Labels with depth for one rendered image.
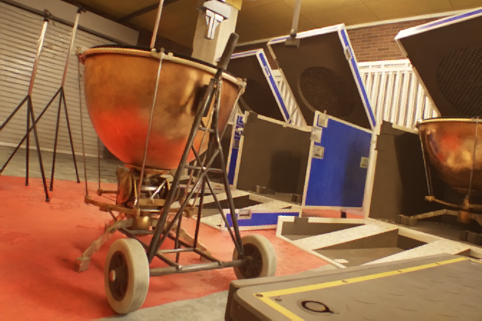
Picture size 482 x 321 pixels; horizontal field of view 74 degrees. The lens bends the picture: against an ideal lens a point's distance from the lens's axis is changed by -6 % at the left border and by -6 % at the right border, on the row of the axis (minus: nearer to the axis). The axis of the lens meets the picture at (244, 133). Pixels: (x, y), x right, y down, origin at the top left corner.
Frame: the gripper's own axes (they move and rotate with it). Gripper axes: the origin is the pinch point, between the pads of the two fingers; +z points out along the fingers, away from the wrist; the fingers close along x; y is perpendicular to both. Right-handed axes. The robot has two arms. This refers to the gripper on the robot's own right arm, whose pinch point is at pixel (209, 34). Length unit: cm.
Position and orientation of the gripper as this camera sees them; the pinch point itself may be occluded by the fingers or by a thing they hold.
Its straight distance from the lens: 133.9
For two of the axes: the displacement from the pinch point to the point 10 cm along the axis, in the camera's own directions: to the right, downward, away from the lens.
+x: 7.2, 1.7, 6.7
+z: -1.6, 9.8, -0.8
